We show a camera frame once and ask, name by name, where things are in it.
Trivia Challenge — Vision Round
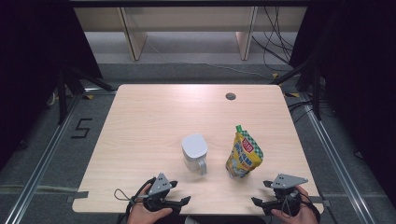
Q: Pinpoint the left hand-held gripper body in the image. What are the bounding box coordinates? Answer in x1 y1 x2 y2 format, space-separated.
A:
142 173 173 213

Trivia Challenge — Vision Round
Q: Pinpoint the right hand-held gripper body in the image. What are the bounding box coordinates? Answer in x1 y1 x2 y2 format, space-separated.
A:
264 173 309 217

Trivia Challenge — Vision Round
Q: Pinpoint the yellow spouted pouch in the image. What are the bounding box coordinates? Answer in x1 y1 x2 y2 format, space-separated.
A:
225 124 264 180

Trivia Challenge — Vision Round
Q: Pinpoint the person's left hand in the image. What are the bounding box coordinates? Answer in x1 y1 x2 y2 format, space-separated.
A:
126 192 174 224

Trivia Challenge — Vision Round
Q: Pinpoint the person's right hand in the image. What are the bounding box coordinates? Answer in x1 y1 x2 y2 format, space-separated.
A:
270 186 318 224

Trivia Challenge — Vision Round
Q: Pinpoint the grey tape strip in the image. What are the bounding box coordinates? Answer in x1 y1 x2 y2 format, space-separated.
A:
311 195 332 208
65 190 90 203

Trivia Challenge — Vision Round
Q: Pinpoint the black metal stand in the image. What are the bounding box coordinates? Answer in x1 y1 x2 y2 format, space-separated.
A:
270 57 323 121
56 64 117 125

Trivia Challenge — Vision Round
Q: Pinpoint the flat metal floor strip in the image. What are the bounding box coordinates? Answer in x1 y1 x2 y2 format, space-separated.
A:
0 184 90 196

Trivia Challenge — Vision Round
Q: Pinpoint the black curtain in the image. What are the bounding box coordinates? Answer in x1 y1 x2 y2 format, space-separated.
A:
289 0 396 206
0 0 104 171

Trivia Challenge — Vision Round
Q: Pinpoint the black wrist strap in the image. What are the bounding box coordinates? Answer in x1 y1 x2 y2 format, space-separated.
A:
279 190 322 222
124 176 157 224

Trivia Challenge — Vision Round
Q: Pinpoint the thin grey cord loop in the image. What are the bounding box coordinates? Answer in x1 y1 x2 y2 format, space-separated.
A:
113 188 134 203

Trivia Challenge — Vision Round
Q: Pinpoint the aluminium floor rail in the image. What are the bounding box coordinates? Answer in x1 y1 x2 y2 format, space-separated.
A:
4 92 82 224
299 92 372 224

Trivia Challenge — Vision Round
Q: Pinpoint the black floor cable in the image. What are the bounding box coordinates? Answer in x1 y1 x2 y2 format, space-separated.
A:
288 100 315 114
292 108 315 124

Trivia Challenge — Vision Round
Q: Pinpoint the thin white cable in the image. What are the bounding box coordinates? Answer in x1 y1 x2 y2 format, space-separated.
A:
145 38 271 79

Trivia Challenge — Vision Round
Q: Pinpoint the black hanging cable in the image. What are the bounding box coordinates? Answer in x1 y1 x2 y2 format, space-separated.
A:
251 35 291 65
262 7 295 73

